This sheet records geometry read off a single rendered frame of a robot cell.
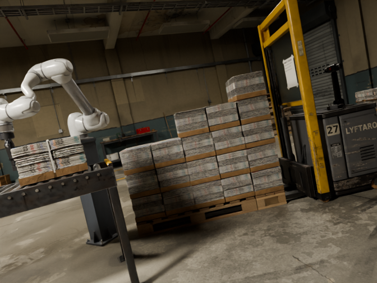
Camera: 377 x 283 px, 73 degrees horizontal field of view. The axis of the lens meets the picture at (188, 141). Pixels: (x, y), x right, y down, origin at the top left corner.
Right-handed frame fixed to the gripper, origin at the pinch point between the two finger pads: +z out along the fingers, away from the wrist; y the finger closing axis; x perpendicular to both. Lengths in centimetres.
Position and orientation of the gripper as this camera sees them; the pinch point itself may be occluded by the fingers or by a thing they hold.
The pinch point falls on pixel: (14, 164)
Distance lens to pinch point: 193.5
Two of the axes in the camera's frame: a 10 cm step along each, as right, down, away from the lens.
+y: -3.6, 0.0, 9.3
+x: -9.1, 2.2, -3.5
